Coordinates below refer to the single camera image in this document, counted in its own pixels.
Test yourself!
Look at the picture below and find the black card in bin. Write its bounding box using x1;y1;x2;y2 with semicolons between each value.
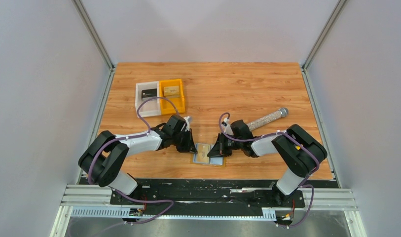
141;88;157;101

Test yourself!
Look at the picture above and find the yellow leather card holder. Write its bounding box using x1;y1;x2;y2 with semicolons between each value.
191;143;226;167

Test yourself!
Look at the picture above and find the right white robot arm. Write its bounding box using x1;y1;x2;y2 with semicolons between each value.
208;120;328;206

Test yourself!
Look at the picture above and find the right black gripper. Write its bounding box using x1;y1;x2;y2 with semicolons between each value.
207;133;243;158

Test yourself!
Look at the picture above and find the purple cable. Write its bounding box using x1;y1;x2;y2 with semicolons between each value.
86;96;182;225
218;112;321;229

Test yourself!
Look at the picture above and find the gold vip card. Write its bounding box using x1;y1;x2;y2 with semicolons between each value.
197;144;210;163
163;85;181;98

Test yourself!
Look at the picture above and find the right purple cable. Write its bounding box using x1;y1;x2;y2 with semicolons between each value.
218;112;321;229

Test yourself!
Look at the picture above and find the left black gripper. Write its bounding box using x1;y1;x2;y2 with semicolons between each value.
172;128;198;154

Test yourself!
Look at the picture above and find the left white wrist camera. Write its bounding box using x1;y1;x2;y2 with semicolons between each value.
183;116;192;131

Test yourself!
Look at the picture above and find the gold VIP card in bin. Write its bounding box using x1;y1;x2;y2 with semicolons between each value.
163;85;181;98

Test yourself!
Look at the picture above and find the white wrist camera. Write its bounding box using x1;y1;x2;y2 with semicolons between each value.
220;118;233;135
183;116;192;131

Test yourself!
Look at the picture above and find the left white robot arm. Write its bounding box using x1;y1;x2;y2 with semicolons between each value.
78;115;197;204

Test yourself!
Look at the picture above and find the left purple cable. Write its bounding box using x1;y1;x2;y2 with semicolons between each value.
86;96;182;225

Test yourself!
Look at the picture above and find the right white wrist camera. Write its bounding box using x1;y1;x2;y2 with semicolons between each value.
220;118;233;135

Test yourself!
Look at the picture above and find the white plastic bin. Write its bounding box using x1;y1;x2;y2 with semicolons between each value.
135;81;161;117

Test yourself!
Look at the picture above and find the glitter silver microphone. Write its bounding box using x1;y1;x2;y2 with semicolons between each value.
247;107;289;131

